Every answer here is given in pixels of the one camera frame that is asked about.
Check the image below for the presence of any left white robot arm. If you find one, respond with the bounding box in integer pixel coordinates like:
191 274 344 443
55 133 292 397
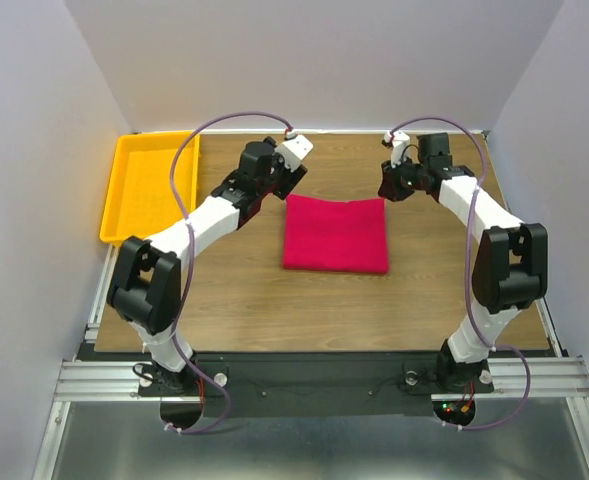
106 135 313 395

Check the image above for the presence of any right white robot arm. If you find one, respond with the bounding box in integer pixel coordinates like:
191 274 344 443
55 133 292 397
378 131 548 390

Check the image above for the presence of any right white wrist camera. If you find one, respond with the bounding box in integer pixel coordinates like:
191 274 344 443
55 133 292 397
382 130 411 168

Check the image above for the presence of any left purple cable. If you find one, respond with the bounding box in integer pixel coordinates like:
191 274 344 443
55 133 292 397
161 110 295 435

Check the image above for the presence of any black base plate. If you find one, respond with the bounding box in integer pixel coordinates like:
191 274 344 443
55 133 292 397
133 351 493 426

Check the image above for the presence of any purple cable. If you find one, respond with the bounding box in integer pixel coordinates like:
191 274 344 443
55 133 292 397
161 110 295 435
388 117 533 432

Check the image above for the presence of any yellow plastic tray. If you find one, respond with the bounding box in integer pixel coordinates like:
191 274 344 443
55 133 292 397
99 131 190 246

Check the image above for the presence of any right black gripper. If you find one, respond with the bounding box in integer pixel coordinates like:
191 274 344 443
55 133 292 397
375 154 428 202

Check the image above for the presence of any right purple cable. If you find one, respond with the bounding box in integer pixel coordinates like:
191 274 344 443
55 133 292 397
388 117 533 432

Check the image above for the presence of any red t shirt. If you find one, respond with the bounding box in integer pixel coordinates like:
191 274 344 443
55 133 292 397
283 195 390 275

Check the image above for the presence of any aluminium frame rail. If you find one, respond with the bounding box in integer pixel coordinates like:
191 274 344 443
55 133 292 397
31 244 148 480

